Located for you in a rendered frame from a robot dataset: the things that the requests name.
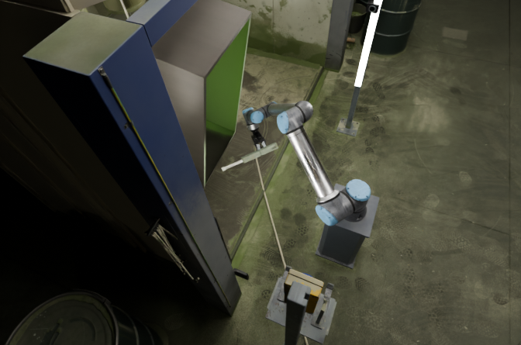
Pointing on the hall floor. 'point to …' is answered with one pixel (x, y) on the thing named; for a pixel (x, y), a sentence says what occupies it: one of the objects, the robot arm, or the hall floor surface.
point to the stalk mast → (295, 311)
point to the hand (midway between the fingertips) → (263, 151)
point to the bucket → (357, 18)
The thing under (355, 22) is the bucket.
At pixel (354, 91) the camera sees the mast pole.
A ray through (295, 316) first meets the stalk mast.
